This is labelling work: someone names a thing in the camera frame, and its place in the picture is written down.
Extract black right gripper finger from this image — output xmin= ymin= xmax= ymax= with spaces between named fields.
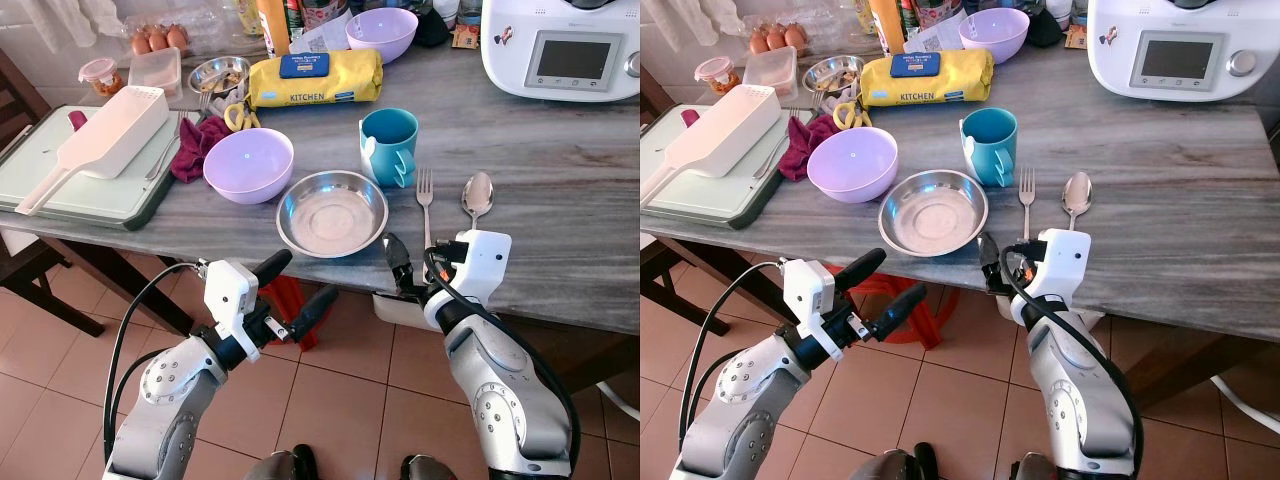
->
xmin=383 ymin=231 xmax=416 ymax=292
xmin=977 ymin=231 xmax=1007 ymax=292

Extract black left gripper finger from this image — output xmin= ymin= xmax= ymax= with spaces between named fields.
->
xmin=865 ymin=283 xmax=928 ymax=342
xmin=249 ymin=248 xmax=295 ymax=288
xmin=289 ymin=285 xmax=340 ymax=334
xmin=835 ymin=247 xmax=889 ymax=294

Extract teal plastic mug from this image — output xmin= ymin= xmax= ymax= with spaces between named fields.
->
xmin=358 ymin=107 xmax=421 ymax=190
xmin=959 ymin=106 xmax=1020 ymax=189

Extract red plastic stool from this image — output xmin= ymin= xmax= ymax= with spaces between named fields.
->
xmin=262 ymin=275 xmax=323 ymax=353
xmin=848 ymin=274 xmax=947 ymax=353

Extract white plastic box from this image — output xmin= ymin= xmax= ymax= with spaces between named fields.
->
xmin=371 ymin=288 xmax=437 ymax=328

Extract silver metal fork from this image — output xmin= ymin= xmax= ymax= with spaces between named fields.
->
xmin=1017 ymin=166 xmax=1038 ymax=243
xmin=415 ymin=167 xmax=436 ymax=253

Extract stainless steel plate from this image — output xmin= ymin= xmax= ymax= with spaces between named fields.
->
xmin=877 ymin=169 xmax=990 ymax=259
xmin=275 ymin=170 xmax=390 ymax=260

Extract silver metal spoon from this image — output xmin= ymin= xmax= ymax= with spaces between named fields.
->
xmin=1061 ymin=170 xmax=1095 ymax=232
xmin=460 ymin=171 xmax=496 ymax=232

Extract purple plastic bowl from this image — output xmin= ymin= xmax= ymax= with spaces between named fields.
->
xmin=957 ymin=8 xmax=1032 ymax=65
xmin=805 ymin=126 xmax=900 ymax=205
xmin=202 ymin=127 xmax=296 ymax=206
xmin=345 ymin=8 xmax=420 ymax=65

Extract maroon cloth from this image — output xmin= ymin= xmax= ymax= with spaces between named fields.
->
xmin=169 ymin=115 xmax=234 ymax=184
xmin=779 ymin=113 xmax=847 ymax=183

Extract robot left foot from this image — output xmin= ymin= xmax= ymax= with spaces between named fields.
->
xmin=874 ymin=446 xmax=937 ymax=480
xmin=244 ymin=444 xmax=322 ymax=480

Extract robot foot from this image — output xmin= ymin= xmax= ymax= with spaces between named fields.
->
xmin=874 ymin=446 xmax=937 ymax=480
xmin=1009 ymin=454 xmax=1062 ymax=480
xmin=399 ymin=454 xmax=462 ymax=480
xmin=244 ymin=444 xmax=322 ymax=480

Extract pale green cutting board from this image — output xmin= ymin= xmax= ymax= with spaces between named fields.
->
xmin=0 ymin=104 xmax=197 ymax=232
xmin=640 ymin=104 xmax=812 ymax=230

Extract yellow kitchen towel pack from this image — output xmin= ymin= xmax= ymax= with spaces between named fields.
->
xmin=245 ymin=49 xmax=385 ymax=110
xmin=859 ymin=48 xmax=996 ymax=109

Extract small stainless steel bowl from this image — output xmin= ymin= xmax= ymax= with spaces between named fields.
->
xmin=187 ymin=56 xmax=252 ymax=99
xmin=801 ymin=55 xmax=866 ymax=99

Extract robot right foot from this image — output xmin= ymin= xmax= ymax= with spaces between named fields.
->
xmin=399 ymin=454 xmax=462 ymax=480
xmin=1009 ymin=454 xmax=1062 ymax=480

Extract clear plastic food container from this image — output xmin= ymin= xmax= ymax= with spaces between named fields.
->
xmin=127 ymin=47 xmax=184 ymax=100
xmin=741 ymin=46 xmax=799 ymax=100

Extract small black pouch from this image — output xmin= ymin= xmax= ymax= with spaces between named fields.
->
xmin=1027 ymin=9 xmax=1065 ymax=49
xmin=414 ymin=9 xmax=452 ymax=49

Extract orange squeeze sauce bottle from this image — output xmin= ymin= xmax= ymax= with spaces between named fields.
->
xmin=867 ymin=0 xmax=907 ymax=57
xmin=255 ymin=0 xmax=292 ymax=59

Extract small pink-lidded tub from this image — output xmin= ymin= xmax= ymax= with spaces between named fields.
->
xmin=694 ymin=57 xmax=742 ymax=97
xmin=78 ymin=58 xmax=127 ymax=98

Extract white kitchen cooking machine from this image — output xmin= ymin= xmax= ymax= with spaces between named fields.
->
xmin=480 ymin=0 xmax=641 ymax=104
xmin=1086 ymin=0 xmax=1280 ymax=102

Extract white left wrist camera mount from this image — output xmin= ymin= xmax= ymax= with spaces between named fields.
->
xmin=781 ymin=257 xmax=841 ymax=363
xmin=202 ymin=258 xmax=265 ymax=363

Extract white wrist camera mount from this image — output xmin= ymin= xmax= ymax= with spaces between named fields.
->
xmin=424 ymin=229 xmax=514 ymax=331
xmin=202 ymin=258 xmax=265 ymax=363
xmin=1008 ymin=228 xmax=1094 ymax=329
xmin=781 ymin=257 xmax=841 ymax=363

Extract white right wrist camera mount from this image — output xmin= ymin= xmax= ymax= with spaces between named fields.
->
xmin=424 ymin=229 xmax=514 ymax=331
xmin=1008 ymin=228 xmax=1094 ymax=329

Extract yellow-handled scissors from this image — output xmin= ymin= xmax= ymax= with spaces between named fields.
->
xmin=834 ymin=99 xmax=874 ymax=132
xmin=223 ymin=99 xmax=262 ymax=133

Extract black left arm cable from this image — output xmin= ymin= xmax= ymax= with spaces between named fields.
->
xmin=102 ymin=261 xmax=208 ymax=463
xmin=677 ymin=261 xmax=787 ymax=463

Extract white hose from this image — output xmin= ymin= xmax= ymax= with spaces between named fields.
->
xmin=1208 ymin=373 xmax=1280 ymax=423
xmin=596 ymin=378 xmax=641 ymax=423

